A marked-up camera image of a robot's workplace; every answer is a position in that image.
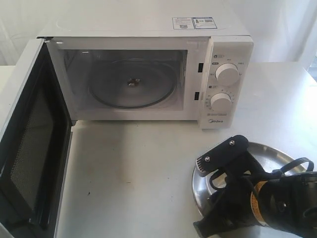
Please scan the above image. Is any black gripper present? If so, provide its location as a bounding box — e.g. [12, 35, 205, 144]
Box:
[193, 151, 268, 238]

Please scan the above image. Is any white microwave door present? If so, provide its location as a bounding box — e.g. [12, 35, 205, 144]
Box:
[0, 39, 72, 238]

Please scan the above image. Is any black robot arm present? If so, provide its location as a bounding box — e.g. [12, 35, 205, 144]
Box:
[193, 152, 317, 238]

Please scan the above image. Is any glass microwave turntable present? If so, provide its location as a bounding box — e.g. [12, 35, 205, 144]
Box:
[89, 59, 177, 109]

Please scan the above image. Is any white microwave oven body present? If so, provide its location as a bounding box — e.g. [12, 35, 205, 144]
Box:
[39, 15, 253, 129]

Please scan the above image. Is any round steel plate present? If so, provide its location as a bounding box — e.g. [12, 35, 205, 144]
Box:
[192, 142, 295, 218]

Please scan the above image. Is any upper white control knob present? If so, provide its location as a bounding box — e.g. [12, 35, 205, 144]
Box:
[215, 63, 240, 86]

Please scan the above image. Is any blue white label sticker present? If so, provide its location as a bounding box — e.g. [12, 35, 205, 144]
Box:
[172, 17, 217, 30]

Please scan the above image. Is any black coiled cable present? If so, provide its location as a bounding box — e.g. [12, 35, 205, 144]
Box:
[247, 157, 313, 184]

